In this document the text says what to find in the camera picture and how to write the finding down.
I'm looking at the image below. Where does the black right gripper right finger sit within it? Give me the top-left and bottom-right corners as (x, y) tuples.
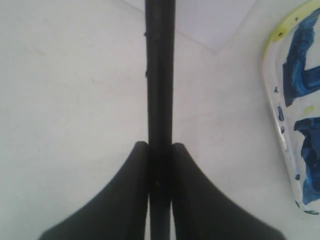
(171, 143), (285, 240)

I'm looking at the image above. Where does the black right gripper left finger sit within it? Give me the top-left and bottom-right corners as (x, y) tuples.
(40, 141), (149, 240)

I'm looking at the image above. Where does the white paper with square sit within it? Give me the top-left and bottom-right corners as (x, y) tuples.
(172, 0), (266, 52)

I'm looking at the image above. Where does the black paintbrush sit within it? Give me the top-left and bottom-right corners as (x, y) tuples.
(145, 0), (176, 240)

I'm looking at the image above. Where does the white tray with blue paint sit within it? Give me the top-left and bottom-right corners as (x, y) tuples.
(262, 0), (320, 216)

